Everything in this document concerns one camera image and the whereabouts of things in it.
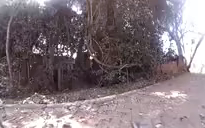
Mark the bare leaning tree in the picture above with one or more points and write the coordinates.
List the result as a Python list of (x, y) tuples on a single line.
[(195, 50)]

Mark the wooden post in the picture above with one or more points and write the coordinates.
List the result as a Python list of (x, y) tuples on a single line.
[(59, 78)]

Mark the robot's own part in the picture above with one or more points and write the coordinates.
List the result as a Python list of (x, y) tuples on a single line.
[(136, 125)]

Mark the red brick wall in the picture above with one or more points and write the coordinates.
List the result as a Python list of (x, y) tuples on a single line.
[(171, 67)]

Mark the thicket of trees and bushes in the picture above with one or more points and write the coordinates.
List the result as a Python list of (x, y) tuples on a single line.
[(116, 40)]

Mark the brown dirt path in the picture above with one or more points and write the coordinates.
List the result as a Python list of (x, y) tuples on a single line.
[(163, 106)]

